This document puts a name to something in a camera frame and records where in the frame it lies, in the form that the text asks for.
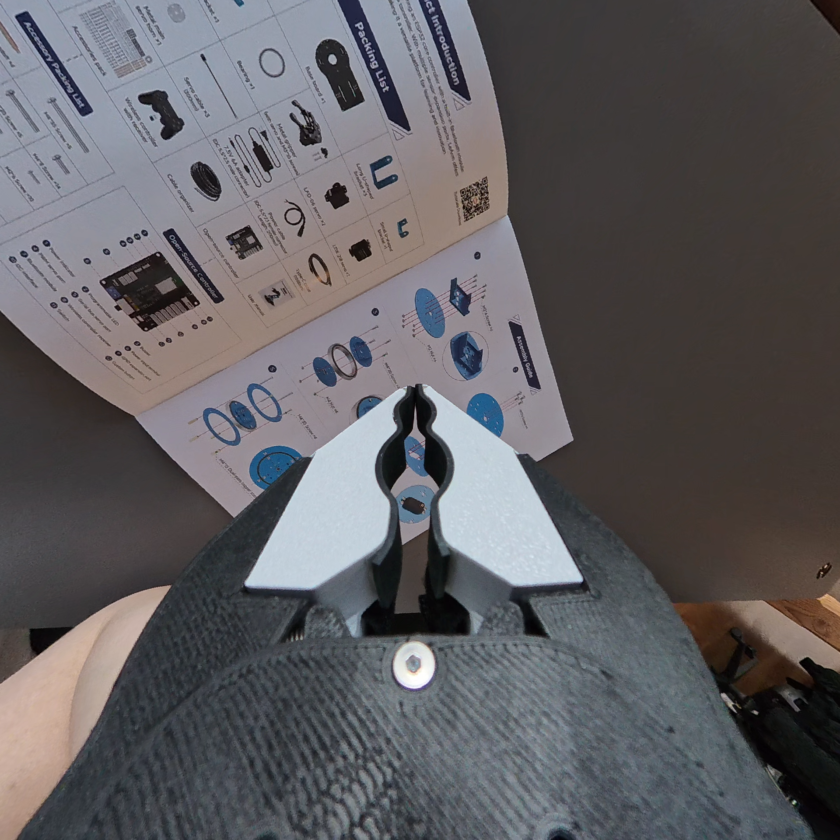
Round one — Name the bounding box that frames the printed booklet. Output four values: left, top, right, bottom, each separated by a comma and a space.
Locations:
0, 0, 573, 546

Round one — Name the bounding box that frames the person's right forearm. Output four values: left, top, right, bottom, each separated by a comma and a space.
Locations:
0, 585, 173, 840

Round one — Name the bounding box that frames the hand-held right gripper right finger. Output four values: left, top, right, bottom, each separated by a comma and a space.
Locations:
415, 382, 587, 601

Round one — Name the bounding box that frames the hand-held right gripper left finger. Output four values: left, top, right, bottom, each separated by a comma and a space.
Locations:
243, 384, 421, 636

